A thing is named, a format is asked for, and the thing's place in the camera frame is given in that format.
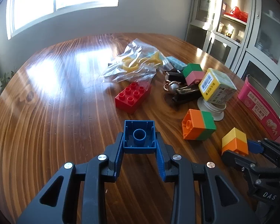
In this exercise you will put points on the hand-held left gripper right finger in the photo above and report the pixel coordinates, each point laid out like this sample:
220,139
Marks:
159,158

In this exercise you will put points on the pink tin box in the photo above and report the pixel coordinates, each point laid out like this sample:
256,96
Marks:
259,107

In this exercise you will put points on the yellow and orange toy block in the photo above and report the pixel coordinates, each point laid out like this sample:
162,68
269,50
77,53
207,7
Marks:
234,142

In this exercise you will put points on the orange and green toy block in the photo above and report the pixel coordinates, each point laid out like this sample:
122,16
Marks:
196,126

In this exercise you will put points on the glass jar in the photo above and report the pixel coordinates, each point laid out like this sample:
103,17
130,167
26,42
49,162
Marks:
220,27

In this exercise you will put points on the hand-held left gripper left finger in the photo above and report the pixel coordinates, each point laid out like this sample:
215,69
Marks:
119,154

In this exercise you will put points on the grey glass-door cabinet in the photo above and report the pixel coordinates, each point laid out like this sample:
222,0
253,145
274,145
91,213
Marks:
200,28
268,28

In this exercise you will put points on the red plastic bag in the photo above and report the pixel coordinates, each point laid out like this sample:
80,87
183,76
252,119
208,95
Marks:
238,12

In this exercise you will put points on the blue toy block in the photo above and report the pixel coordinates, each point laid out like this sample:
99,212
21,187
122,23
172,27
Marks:
130,127

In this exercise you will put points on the red toy block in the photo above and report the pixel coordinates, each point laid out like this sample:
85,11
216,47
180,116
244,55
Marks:
130,98

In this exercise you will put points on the white round plastic lid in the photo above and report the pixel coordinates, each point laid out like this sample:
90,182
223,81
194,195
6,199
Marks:
212,113

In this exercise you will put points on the teal dental floss box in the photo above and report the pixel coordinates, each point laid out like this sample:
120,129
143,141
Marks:
176,62

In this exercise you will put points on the green and pink toy block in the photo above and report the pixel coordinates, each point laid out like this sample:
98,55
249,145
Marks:
193,73

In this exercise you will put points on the window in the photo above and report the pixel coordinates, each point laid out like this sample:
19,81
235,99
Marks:
37,4

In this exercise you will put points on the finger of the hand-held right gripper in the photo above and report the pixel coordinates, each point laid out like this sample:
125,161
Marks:
235,159
254,146

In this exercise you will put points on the wooden desktop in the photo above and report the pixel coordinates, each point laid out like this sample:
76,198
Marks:
60,121

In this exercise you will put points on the clear plastic bag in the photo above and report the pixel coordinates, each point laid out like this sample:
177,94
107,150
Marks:
135,49

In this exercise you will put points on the black stapler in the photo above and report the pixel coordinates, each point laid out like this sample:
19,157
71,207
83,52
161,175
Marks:
186,94

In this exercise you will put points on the yellow plastic toy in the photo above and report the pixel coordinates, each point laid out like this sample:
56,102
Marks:
154,58

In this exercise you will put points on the metal ball keyring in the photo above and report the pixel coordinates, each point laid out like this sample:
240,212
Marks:
173,86

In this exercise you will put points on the green potted plant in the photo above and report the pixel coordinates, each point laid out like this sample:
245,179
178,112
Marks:
5,79

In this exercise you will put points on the yellow and white medicine box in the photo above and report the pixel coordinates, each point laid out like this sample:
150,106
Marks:
217,86

